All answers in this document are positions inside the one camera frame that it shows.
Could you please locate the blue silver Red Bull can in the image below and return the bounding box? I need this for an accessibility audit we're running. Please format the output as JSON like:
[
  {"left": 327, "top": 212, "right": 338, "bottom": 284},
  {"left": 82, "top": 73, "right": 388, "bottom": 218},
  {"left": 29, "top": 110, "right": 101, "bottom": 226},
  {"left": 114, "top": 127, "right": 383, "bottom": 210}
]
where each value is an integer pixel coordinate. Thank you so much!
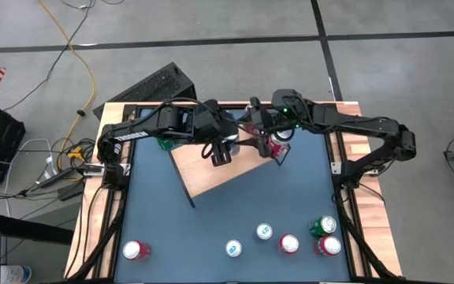
[
  {"left": 255, "top": 222, "right": 274, "bottom": 241},
  {"left": 225, "top": 239, "right": 243, "bottom": 258}
]

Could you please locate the yellow cable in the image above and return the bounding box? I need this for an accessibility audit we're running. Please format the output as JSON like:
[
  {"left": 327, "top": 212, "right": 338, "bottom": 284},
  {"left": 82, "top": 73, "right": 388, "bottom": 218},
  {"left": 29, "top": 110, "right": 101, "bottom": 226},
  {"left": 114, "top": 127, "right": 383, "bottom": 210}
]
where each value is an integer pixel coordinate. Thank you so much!
[{"left": 37, "top": 0, "right": 96, "bottom": 174}]

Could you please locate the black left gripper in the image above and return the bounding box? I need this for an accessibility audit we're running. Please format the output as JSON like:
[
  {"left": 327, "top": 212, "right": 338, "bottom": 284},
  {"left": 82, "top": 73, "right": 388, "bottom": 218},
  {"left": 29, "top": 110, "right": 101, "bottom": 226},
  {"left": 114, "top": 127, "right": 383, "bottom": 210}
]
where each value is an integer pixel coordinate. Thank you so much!
[{"left": 201, "top": 112, "right": 240, "bottom": 166}]

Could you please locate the green Sprite can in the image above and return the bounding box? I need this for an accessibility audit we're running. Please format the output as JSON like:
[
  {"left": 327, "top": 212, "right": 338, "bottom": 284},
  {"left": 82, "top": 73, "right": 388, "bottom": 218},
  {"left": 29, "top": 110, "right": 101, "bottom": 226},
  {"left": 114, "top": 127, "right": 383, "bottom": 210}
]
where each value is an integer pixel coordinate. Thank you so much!
[{"left": 156, "top": 137, "right": 177, "bottom": 151}]

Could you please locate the black power brick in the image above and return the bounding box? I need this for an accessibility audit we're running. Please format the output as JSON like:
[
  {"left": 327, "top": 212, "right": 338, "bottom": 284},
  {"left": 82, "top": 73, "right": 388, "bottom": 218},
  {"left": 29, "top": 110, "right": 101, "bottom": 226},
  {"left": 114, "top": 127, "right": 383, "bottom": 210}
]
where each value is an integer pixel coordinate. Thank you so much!
[{"left": 56, "top": 183, "right": 85, "bottom": 201}]

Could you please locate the wooden shelf black metal frame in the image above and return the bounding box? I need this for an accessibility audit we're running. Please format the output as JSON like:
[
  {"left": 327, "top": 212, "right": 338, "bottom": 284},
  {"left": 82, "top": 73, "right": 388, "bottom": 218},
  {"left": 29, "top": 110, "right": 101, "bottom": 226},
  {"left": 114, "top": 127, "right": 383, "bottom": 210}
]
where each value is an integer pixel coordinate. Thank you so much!
[{"left": 167, "top": 114, "right": 291, "bottom": 209}]

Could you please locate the green soda can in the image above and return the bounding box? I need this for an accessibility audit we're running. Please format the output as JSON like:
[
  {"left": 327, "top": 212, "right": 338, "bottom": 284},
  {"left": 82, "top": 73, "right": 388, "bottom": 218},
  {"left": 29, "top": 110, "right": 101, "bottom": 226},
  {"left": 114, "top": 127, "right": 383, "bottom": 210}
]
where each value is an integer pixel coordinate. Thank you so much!
[{"left": 309, "top": 215, "right": 337, "bottom": 238}]

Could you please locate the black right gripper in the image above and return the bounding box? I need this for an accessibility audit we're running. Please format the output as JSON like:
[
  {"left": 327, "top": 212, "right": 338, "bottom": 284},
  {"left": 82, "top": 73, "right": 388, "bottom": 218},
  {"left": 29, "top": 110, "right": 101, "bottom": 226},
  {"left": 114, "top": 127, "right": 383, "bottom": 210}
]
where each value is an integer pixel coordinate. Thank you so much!
[{"left": 249, "top": 96, "right": 295, "bottom": 158}]

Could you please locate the red soda can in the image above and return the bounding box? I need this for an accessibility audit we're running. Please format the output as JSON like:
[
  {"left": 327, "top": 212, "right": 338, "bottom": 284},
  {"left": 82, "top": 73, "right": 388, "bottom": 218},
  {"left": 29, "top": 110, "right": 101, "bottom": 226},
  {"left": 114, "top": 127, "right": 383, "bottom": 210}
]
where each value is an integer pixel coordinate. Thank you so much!
[
  {"left": 226, "top": 133, "right": 240, "bottom": 155},
  {"left": 277, "top": 234, "right": 300, "bottom": 255},
  {"left": 122, "top": 239, "right": 152, "bottom": 261},
  {"left": 266, "top": 133, "right": 291, "bottom": 159}
]

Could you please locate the black floor cable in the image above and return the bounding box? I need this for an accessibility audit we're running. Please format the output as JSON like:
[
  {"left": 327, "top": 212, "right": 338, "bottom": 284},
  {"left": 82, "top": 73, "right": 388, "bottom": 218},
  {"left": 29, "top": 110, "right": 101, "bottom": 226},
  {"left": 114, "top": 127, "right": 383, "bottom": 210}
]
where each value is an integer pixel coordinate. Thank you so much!
[{"left": 2, "top": 0, "right": 94, "bottom": 112}]

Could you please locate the white cable with plug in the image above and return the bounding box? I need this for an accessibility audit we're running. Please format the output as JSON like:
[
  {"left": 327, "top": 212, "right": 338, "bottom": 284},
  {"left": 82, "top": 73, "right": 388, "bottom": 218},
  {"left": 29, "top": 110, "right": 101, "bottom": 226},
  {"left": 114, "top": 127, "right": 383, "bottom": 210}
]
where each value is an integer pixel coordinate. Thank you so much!
[{"left": 5, "top": 137, "right": 57, "bottom": 217}]

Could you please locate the red Fanta can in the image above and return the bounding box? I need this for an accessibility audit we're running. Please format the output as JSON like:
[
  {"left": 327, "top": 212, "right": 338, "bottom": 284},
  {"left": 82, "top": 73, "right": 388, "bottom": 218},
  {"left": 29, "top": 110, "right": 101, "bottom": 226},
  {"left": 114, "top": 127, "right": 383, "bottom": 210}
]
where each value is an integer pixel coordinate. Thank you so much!
[{"left": 314, "top": 235, "right": 342, "bottom": 257}]

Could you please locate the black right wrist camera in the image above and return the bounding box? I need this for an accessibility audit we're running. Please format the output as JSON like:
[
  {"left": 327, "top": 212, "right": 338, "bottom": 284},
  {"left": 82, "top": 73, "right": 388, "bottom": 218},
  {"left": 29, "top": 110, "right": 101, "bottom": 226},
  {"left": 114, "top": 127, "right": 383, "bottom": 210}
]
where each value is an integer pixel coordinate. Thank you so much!
[{"left": 272, "top": 89, "right": 303, "bottom": 119}]

